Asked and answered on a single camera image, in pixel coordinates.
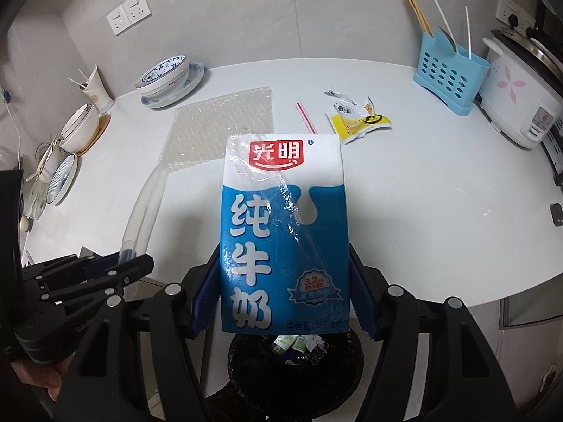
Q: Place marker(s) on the blue patterned bowl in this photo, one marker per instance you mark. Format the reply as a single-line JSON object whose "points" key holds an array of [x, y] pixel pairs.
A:
{"points": [[160, 70]]}

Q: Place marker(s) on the blue white milk carton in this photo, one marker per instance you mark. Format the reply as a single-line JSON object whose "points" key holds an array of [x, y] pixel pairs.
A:
{"points": [[281, 228]]}

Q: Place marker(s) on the person's left hand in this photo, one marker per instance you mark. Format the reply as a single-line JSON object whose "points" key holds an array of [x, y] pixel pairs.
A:
{"points": [[42, 378]]}

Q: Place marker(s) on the bubble wrap sheet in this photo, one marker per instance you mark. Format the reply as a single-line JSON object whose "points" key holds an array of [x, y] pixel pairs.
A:
{"points": [[220, 118]]}

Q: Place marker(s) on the white cup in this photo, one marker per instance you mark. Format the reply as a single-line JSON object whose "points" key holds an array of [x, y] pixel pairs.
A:
{"points": [[99, 90]]}

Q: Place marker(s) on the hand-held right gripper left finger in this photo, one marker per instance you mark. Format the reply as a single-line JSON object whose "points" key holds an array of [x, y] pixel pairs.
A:
{"points": [[206, 299]]}

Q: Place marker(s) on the blue utensil holder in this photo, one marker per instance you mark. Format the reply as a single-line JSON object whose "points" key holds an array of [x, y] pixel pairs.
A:
{"points": [[444, 74]]}

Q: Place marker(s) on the yellow snack wrapper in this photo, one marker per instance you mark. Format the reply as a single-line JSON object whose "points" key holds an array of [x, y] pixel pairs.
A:
{"points": [[356, 125]]}

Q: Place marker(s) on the wooden chopstick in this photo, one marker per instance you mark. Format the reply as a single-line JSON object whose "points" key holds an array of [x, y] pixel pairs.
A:
{"points": [[421, 11], [415, 11]]}

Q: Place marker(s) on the pink straw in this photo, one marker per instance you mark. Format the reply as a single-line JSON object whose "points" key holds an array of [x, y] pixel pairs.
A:
{"points": [[305, 116]]}

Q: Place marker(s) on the green white milk carton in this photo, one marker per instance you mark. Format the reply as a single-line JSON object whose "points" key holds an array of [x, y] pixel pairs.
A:
{"points": [[286, 345]]}

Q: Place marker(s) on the white wall socket with plug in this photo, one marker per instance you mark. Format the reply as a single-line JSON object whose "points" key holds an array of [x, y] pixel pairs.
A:
{"points": [[512, 9]]}

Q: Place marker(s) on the metal spoon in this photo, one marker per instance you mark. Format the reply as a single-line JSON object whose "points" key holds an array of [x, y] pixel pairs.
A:
{"points": [[451, 39]]}

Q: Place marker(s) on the black trash bin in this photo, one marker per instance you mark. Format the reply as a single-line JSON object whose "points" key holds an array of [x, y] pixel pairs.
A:
{"points": [[290, 387]]}

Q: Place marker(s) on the small silver wrapper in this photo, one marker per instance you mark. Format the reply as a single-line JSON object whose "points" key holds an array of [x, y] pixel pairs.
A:
{"points": [[336, 94]]}

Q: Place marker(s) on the blue striped plate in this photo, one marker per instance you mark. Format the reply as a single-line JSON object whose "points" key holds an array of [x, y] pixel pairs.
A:
{"points": [[61, 180]]}

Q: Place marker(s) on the blue patterned plate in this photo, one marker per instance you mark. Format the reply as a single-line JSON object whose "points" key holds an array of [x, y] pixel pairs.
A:
{"points": [[193, 79]]}

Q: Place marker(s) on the white bowl with dark rim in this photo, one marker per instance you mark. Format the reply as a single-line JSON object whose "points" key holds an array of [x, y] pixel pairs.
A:
{"points": [[85, 138], [77, 118]]}

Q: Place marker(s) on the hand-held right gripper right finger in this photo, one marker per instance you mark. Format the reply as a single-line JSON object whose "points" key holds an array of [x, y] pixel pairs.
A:
{"points": [[363, 299]]}

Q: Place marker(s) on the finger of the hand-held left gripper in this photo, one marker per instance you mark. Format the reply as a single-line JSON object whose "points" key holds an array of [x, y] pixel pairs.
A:
{"points": [[132, 266], [61, 268]]}

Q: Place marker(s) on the clear plastic tube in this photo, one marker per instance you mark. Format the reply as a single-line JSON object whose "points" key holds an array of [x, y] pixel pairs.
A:
{"points": [[145, 206]]}

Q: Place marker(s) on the white plastic spoon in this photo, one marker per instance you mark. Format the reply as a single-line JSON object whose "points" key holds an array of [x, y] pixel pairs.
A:
{"points": [[442, 15], [468, 30]]}

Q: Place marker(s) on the white straw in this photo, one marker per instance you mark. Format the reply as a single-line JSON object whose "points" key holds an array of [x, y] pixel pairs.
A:
{"points": [[75, 81], [82, 74]]}

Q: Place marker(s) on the wooden coaster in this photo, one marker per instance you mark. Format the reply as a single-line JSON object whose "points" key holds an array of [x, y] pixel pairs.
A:
{"points": [[102, 129]]}

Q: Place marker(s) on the white bowl with red mark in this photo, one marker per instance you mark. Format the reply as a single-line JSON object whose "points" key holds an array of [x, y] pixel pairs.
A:
{"points": [[169, 89]]}

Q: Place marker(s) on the small dark object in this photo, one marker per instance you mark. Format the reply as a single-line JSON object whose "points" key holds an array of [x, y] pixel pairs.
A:
{"points": [[557, 214]]}

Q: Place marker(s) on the white tissue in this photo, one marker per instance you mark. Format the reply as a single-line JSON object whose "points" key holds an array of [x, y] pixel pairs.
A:
{"points": [[316, 343]]}

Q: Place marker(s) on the white rice cooker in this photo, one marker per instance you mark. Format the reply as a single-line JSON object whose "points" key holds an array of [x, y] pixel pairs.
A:
{"points": [[510, 88]]}

